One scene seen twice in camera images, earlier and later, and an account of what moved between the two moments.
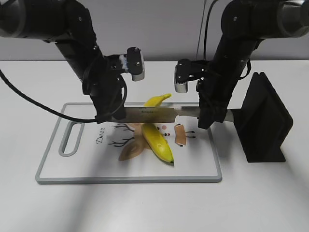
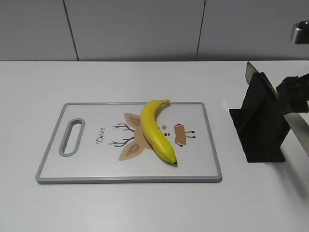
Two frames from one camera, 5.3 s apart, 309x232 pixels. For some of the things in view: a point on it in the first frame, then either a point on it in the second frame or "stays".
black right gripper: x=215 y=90 → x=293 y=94
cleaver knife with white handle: x=160 y=114 → x=298 y=123
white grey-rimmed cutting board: x=83 y=152 stays
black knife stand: x=262 y=123 stays
